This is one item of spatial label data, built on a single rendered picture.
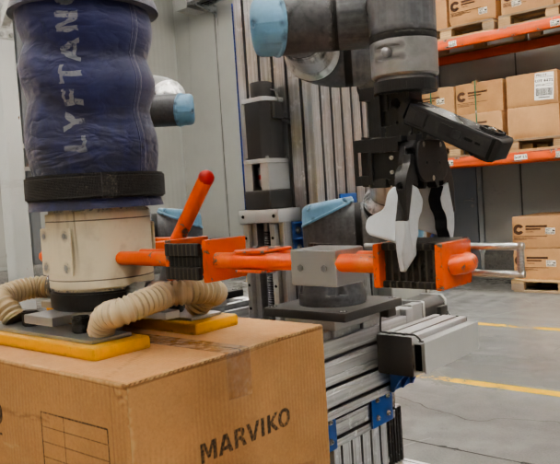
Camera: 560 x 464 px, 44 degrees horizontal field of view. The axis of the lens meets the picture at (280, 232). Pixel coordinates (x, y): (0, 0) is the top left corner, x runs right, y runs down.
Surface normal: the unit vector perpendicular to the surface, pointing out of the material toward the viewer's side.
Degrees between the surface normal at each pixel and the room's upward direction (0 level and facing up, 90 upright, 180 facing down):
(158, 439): 90
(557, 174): 90
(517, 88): 89
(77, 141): 80
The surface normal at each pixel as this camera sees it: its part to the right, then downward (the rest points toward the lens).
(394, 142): -0.63, 0.09
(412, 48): 0.04, 0.06
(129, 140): 0.62, -0.11
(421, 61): 0.32, 0.04
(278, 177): 0.76, -0.01
